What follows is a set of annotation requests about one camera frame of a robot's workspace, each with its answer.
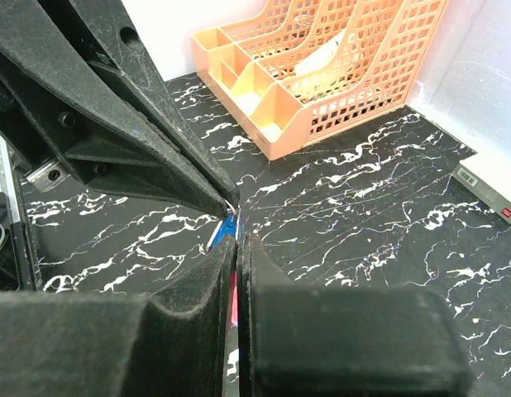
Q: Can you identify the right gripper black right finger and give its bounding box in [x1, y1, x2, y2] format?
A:
[236, 233, 473, 396]

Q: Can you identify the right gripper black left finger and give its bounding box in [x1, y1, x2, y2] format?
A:
[0, 236, 236, 396]

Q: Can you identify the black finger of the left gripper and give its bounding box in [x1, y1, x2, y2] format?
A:
[0, 1, 228, 215]
[69, 1, 240, 203]

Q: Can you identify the pink strap keyring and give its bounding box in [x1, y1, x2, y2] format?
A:
[225, 280, 241, 390]

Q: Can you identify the key with blue tag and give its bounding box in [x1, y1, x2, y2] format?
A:
[205, 208, 244, 254]

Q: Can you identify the orange plastic file organizer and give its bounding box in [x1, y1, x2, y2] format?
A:
[191, 0, 447, 160]

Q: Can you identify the white small cardboard box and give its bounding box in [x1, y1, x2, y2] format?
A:
[452, 153, 511, 224]

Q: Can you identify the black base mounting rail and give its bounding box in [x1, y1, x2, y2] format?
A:
[0, 136, 42, 291]

